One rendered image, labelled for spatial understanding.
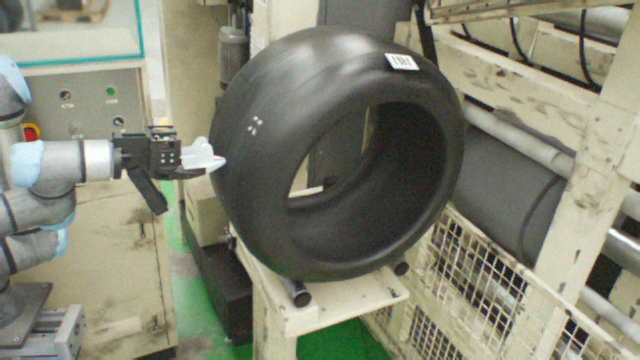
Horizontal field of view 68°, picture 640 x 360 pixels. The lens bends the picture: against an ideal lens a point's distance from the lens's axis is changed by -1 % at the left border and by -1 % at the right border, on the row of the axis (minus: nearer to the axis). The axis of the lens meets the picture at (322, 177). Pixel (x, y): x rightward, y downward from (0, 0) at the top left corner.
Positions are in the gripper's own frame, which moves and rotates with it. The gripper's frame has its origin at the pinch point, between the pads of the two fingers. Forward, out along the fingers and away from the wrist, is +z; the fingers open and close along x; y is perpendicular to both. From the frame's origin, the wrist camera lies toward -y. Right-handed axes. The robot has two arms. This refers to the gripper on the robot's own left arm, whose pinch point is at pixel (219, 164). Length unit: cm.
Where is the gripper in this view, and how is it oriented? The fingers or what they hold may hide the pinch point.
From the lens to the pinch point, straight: 98.9
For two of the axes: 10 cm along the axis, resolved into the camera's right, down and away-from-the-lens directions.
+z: 8.8, -0.7, 4.8
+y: 1.7, -8.8, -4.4
